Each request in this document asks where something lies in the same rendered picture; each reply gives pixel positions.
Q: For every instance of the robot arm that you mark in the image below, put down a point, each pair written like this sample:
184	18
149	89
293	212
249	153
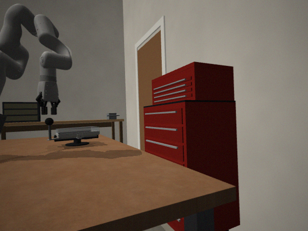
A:
14	56

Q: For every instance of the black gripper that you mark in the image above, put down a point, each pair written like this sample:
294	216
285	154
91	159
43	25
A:
48	92

